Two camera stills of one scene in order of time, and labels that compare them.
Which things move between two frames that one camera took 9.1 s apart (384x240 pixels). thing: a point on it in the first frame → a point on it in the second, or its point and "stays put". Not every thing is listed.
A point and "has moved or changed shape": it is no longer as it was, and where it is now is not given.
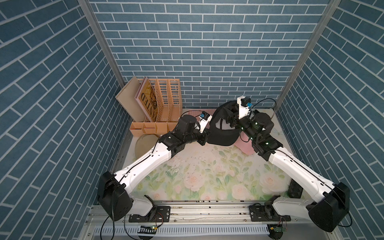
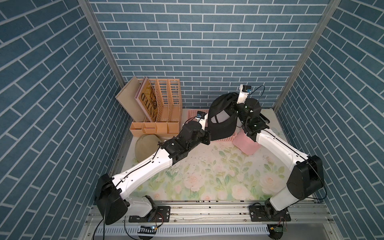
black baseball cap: x=222 y=132 has moved or changed shape
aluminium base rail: x=205 y=222 stays put
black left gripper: x=203 y=136 stays put
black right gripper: x=235 y=119 → x=233 y=105
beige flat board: x=126 y=98 stays put
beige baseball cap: x=144 y=143 stays put
